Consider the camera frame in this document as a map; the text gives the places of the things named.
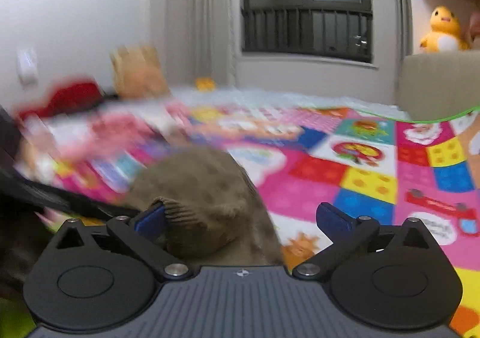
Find small orange yellow box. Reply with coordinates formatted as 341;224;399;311
195;77;216;92

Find beige padded headboard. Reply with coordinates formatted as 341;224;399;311
396;50;479;120

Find dark window with railing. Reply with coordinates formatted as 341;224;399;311
241;0;373;64

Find brown corduroy polka-dot dress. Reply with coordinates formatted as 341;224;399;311
121;145;284;267

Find brown paper bag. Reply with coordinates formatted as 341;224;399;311
110;46;170;100

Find grey curtain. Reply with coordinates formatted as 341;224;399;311
150;0;239;87

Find yellow duck plush toy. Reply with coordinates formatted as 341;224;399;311
420;6;470;53

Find red garment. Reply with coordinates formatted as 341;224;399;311
14;79;103;121

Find colourful cartoon play mat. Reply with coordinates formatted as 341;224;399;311
17;100;479;337

